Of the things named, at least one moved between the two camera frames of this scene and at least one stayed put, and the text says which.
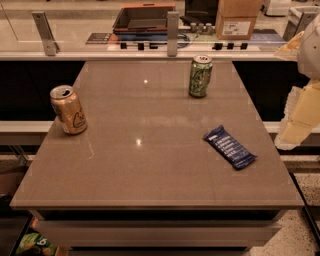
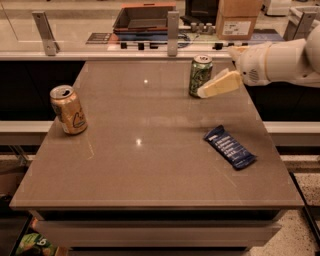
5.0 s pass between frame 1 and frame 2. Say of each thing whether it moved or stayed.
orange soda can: stayed
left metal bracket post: stayed
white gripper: moved
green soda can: stayed
